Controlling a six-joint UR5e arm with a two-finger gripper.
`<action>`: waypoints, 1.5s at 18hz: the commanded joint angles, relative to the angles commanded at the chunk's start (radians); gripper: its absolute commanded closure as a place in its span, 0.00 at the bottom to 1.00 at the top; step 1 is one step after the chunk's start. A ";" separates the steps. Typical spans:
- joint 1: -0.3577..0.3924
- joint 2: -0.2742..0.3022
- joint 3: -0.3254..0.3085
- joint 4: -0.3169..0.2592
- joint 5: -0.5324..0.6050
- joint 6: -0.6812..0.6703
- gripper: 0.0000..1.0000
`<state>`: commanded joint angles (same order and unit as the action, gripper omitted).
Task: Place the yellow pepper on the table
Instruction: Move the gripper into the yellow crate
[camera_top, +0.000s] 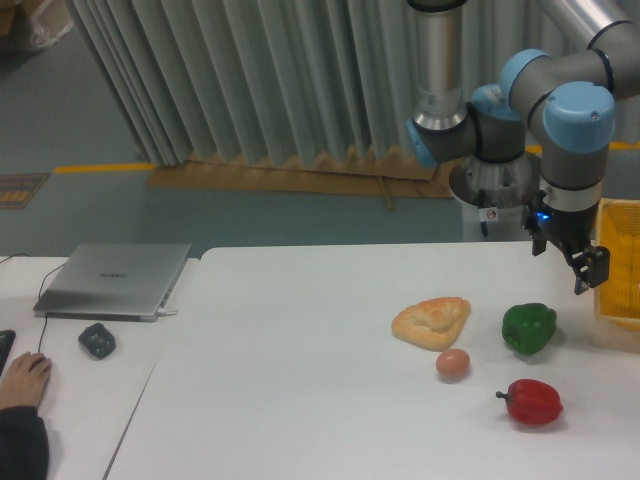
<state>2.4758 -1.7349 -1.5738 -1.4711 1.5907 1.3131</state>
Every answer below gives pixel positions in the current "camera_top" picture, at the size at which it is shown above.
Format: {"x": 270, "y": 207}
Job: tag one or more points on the brown cardboard sheet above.
{"x": 392, "y": 177}

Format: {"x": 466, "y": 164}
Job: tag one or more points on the dark sleeved forearm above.
{"x": 24, "y": 444}

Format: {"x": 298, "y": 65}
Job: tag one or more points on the green bell pepper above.
{"x": 527, "y": 328}

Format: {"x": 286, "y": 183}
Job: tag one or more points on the golden bread pastry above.
{"x": 433, "y": 324}

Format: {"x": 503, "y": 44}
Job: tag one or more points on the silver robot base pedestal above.
{"x": 492, "y": 196}

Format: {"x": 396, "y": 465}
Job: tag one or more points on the brown egg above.
{"x": 453, "y": 364}

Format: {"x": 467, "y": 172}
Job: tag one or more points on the grey pleated curtain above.
{"x": 262, "y": 80}

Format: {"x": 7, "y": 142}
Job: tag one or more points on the red bell pepper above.
{"x": 532, "y": 402}

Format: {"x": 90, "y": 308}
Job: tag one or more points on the silver closed laptop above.
{"x": 129, "y": 282}

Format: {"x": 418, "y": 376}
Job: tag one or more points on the person's bare hand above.
{"x": 25, "y": 381}

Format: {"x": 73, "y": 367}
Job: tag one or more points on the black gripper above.
{"x": 570, "y": 232}

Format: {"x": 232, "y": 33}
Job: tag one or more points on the yellow plastic basket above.
{"x": 617, "y": 229}

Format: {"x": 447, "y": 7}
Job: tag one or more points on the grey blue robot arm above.
{"x": 538, "y": 139}

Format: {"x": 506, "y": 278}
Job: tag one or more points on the black keyboard edge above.
{"x": 7, "y": 338}

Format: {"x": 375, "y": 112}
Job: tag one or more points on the black small controller device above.
{"x": 98, "y": 341}

